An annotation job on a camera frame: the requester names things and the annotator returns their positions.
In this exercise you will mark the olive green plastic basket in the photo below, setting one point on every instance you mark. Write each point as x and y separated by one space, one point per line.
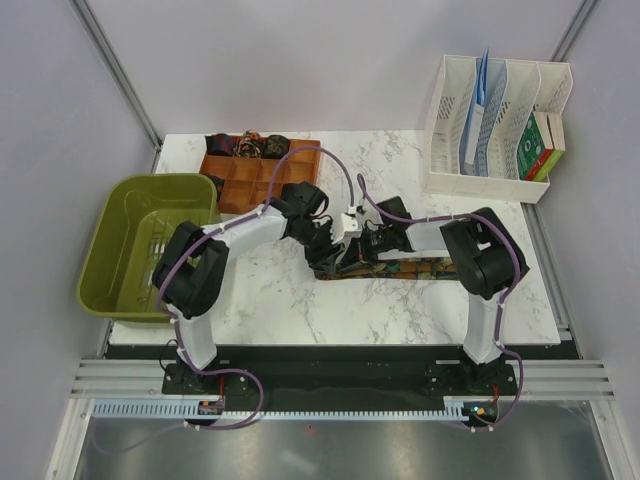
136 223

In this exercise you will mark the rolled navy red tie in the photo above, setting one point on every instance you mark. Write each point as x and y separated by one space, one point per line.
220 144

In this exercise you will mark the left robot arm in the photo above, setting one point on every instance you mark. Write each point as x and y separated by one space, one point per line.
190 274

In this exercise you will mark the blue paper folder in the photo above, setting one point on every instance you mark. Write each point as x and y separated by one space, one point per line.
486 100

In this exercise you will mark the floral brown green tie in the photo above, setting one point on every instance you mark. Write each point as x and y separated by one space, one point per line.
437 268

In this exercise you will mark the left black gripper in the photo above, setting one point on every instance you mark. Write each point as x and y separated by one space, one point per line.
326 257

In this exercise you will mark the green white book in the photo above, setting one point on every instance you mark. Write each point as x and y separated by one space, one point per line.
535 145

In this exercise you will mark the white slotted cable duct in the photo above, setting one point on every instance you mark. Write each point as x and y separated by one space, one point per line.
193 409

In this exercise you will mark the red spine book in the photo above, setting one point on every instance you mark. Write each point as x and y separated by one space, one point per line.
552 128

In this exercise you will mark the rolled dark gold tie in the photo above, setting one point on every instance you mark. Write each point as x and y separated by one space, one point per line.
275 146

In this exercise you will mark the white plastic file organizer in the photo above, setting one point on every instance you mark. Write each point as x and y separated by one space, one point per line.
532 86

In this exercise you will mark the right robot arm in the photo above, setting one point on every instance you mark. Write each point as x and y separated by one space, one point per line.
487 261

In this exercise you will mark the aluminium rail frame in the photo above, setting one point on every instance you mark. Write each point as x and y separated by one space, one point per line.
561 423

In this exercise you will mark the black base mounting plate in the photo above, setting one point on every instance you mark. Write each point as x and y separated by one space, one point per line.
341 377

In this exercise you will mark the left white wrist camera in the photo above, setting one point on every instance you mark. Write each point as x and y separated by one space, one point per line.
346 226

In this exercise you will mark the rolled multicolour patterned tie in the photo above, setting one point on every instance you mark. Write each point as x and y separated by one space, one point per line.
250 145

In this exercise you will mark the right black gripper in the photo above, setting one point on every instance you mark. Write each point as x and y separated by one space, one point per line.
365 256

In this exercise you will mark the wooden compartment tray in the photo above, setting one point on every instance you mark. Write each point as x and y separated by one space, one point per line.
242 183

